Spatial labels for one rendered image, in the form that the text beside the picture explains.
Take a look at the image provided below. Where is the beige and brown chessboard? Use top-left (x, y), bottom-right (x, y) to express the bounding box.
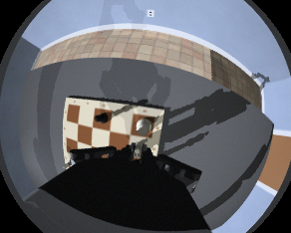
top-left (63, 98), bottom-right (164, 164)

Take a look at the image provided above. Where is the white chess king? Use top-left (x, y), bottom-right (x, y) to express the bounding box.
top-left (137, 118), bottom-right (151, 136)

